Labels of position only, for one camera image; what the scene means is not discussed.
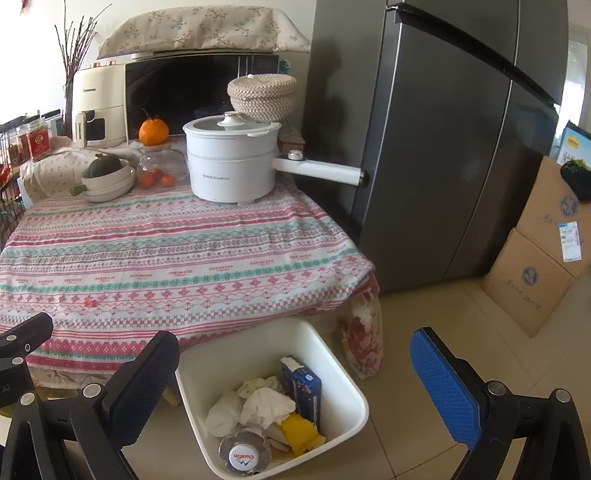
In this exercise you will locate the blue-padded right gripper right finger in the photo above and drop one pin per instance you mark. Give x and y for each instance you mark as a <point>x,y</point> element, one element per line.
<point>487,417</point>

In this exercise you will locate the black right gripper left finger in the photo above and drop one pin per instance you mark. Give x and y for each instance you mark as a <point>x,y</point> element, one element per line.
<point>101,419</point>

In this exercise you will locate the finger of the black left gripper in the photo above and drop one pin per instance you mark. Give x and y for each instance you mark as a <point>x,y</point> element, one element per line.
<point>26,337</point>

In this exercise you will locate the yellow sandwich wrapper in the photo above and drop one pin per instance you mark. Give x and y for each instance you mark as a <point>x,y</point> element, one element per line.
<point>301,434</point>

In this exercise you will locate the white tissue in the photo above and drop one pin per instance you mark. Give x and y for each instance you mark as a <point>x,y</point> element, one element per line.
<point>265,407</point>

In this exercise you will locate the white plastic bottle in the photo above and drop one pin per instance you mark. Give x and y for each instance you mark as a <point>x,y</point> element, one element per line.
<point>223,417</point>

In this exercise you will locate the white trash bin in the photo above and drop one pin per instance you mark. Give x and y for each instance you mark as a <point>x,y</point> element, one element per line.
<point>207,371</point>

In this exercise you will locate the floral plastic bag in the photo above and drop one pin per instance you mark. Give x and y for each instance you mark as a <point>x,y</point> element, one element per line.
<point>361,327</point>

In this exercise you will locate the green jade spoon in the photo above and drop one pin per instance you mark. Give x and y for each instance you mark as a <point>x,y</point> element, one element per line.
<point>77,189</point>

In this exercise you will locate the clear bottle with red-white cap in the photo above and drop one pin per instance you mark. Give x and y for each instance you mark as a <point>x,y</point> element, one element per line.
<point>245,450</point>

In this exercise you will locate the floral cream cloth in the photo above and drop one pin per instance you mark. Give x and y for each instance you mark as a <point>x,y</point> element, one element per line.
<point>63,167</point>

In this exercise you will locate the white stacked bowls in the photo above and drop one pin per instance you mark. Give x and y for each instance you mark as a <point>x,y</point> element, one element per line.
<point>109,186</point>

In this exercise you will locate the blue carton box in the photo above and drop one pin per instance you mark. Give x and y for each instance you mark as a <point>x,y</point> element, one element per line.
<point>304,387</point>

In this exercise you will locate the dark green squash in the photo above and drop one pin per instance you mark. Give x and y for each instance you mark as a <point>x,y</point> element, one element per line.
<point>104,164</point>

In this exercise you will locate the patterned handmade tablecloth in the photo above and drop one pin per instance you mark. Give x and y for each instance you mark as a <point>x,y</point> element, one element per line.
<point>164,259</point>

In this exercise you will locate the upper cardboard box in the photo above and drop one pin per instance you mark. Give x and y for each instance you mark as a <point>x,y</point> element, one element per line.
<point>556,221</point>

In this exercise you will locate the small orange left in teapot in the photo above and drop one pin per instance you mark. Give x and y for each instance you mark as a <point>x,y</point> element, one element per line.
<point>146,180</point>

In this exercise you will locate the small orange in teapot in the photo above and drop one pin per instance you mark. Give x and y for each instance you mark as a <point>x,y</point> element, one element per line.
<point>167,181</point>
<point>146,180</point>

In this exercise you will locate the red-labelled glass jar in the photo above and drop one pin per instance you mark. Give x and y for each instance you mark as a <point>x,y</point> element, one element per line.
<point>38,138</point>

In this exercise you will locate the small orange right in teapot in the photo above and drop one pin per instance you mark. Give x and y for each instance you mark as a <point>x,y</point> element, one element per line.
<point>167,181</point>

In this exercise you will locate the glass teapot with cork lid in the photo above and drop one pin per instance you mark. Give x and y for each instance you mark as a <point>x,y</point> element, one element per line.
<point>161,160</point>

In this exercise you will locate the large orange on teapot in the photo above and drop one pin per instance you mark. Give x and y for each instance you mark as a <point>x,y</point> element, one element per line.
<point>153,131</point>

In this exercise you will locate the black object on box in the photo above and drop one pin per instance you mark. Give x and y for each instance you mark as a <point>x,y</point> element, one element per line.
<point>577,174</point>

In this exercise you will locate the cream air fryer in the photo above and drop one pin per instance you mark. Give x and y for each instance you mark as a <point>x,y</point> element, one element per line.
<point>98,106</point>

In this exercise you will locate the white electric cooking pot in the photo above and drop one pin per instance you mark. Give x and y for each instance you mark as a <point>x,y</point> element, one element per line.
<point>233,159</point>

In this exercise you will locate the blue printed box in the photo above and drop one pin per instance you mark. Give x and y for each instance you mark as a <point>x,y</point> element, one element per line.
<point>575,145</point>

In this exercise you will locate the black microwave oven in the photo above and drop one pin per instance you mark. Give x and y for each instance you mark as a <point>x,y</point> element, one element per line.
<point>182,87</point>

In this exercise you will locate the dried twigs in vase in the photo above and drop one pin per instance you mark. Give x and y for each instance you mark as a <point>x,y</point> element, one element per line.
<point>74,40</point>

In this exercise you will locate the dark grey refrigerator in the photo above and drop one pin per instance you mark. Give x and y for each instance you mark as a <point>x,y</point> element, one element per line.
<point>448,108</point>

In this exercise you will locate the woven rattan lidded basket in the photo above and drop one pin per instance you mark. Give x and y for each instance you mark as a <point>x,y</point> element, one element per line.
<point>263,97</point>

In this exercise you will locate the floral microwave cover cloth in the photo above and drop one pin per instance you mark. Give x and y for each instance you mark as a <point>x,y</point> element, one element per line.
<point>225,27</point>

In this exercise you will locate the black wire rack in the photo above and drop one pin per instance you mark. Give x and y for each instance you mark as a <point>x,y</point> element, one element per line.
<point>14,153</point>

